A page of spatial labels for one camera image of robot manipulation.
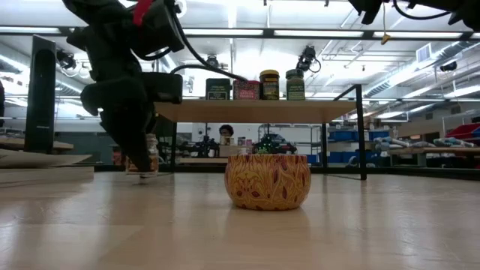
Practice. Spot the red tape strip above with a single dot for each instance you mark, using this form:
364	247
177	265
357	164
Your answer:
141	11

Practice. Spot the red-lidded smoked paprika tin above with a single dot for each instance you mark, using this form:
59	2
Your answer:
246	90

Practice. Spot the cardboard box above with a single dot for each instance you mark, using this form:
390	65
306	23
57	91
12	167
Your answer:
232	150

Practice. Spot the small clear jar white lid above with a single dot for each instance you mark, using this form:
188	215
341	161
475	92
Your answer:
155	157

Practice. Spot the white ceiling air vent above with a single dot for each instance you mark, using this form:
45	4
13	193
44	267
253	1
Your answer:
423	53

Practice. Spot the black monitor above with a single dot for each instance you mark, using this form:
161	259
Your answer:
165	127

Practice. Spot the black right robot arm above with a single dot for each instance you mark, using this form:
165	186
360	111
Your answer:
468	11

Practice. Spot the person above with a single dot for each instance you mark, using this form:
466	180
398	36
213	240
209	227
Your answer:
226	130

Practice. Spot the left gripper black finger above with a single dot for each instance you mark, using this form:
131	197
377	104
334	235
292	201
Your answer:
135	146

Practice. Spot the wooden shelf black metal legs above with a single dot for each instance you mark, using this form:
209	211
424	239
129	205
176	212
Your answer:
255	111

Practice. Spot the black background robot arm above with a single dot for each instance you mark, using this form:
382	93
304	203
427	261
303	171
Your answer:
205	146

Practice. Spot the black ceiling fixture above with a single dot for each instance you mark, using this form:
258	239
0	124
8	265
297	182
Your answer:
448	66

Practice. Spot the black ceiling-mounted camera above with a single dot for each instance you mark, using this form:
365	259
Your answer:
66	60
212	60
305	56

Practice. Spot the orange leaf-patterned candle tin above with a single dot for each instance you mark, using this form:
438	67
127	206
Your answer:
267	183

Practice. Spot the background wooden tabletop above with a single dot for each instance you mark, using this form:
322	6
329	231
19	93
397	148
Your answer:
60	145

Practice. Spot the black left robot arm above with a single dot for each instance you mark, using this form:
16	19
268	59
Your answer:
108	37

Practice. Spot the black metal table frame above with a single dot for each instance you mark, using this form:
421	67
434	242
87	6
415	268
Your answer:
412	172

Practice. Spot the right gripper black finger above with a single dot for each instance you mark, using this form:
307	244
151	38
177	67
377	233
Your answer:
369	9

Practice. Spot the yellow-lidded spice jar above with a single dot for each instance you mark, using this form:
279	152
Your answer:
269	86

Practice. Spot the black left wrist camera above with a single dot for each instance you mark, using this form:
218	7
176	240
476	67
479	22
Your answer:
163	88

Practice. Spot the red storage bin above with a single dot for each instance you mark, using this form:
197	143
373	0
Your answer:
465	132

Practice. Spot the background wooden workbench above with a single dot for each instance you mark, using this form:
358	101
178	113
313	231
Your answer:
450	151

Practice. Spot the blue storage bin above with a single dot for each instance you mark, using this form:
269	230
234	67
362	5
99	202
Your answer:
379	135
343	135

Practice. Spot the dark green black pepper tin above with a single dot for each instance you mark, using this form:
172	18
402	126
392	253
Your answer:
218	90

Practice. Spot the tall black column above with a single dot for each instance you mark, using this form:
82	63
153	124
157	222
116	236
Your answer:
40	93

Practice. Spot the green-lidded oregano jar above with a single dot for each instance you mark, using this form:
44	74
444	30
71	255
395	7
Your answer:
295	88

